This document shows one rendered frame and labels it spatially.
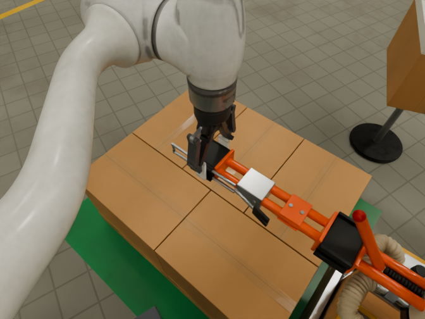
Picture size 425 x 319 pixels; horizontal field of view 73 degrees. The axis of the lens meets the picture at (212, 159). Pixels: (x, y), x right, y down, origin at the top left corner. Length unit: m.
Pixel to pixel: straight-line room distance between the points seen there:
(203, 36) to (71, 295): 1.78
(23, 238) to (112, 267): 1.70
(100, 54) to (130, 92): 2.39
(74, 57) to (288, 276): 1.15
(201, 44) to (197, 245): 1.04
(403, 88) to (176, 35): 1.60
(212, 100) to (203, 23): 0.14
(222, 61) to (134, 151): 1.25
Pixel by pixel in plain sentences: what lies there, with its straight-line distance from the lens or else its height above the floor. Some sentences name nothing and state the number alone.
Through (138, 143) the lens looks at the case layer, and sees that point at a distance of 1.68.
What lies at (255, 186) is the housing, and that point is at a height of 1.24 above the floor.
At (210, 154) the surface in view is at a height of 1.25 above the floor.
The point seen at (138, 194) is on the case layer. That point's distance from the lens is 1.49.
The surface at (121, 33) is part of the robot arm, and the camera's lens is 0.49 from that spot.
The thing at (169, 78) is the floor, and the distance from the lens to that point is 2.92.
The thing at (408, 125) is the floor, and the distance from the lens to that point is 2.96.
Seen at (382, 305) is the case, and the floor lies 0.95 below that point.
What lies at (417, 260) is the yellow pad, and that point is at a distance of 0.87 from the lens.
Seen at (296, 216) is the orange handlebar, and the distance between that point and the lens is 0.66.
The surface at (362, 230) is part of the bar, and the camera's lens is 0.60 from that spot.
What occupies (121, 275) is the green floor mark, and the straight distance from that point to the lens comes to 1.94.
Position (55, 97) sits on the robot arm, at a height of 1.59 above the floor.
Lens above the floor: 1.81
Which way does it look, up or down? 55 degrees down
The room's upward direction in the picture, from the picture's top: straight up
